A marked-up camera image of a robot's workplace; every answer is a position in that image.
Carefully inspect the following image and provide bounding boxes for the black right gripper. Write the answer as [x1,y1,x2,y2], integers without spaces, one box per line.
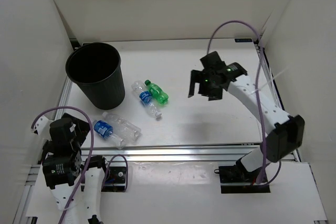
[188,70,224,101]

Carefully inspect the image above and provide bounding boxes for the clear bottle blue label front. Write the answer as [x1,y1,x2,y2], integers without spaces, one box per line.
[92,120,124,149]

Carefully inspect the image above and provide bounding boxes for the clear bottle blue label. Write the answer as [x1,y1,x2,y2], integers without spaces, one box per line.
[131,81,162,119]
[92,120,124,149]

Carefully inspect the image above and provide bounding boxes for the green plastic soda bottle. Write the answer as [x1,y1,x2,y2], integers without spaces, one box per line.
[144,80,169,105]

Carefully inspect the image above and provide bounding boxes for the clear unlabelled plastic bottle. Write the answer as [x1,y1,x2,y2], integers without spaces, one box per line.
[102,111,142,143]

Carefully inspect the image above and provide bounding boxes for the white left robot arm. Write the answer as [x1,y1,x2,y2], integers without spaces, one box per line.
[32,113,110,223]

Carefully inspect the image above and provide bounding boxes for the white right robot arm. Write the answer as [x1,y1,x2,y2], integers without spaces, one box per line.
[188,51,305,183]

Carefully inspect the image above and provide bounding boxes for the black plastic waste bin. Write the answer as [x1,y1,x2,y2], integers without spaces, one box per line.
[65,42,125,110]

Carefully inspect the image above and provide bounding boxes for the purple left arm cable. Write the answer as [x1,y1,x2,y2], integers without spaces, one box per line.
[30,106,129,224]

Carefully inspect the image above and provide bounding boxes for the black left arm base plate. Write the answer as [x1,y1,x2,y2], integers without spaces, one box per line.
[101,163,128,193]

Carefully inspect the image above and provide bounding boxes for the aluminium frame rail front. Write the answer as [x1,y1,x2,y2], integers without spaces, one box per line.
[92,144,259,163]

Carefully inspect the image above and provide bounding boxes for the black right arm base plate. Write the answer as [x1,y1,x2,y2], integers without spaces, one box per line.
[214,165,270,194]

